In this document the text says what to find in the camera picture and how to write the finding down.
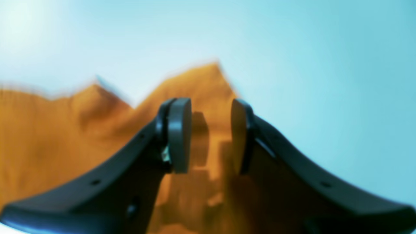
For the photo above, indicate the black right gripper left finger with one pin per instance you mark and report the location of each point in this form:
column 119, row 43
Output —
column 118, row 196

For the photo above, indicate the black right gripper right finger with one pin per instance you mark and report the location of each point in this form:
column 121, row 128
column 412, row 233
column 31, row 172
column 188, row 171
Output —
column 296, row 196

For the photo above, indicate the orange T-shirt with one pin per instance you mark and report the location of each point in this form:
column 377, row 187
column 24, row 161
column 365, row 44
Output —
column 46, row 143

